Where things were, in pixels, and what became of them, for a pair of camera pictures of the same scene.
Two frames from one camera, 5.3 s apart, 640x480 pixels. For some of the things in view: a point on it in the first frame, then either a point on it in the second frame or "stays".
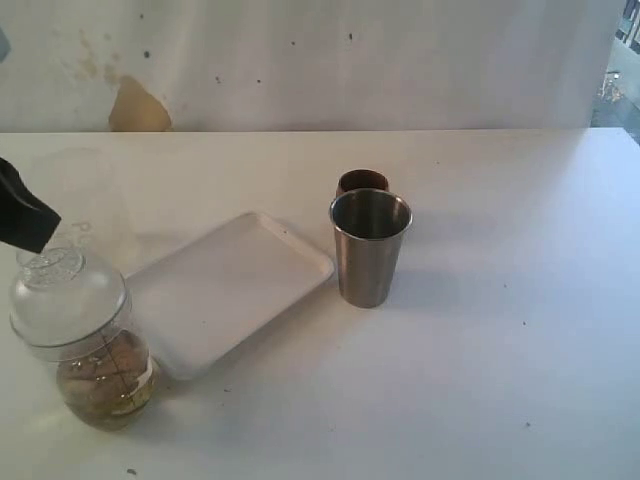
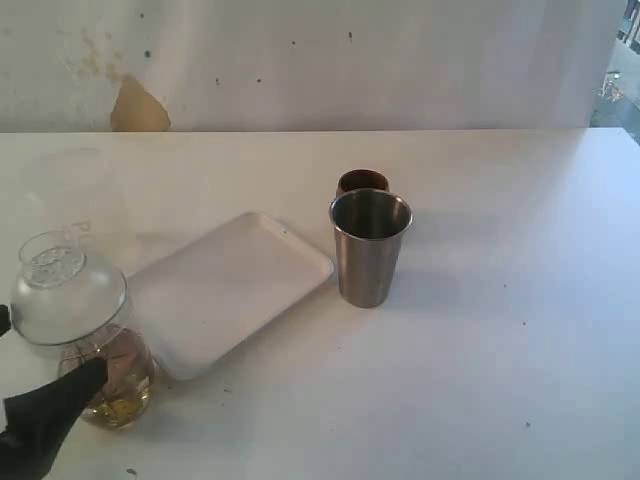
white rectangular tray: (202, 300) stays
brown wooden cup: (361, 179) stays
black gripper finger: (25, 220) → (5, 325)
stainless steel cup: (369, 229) stays
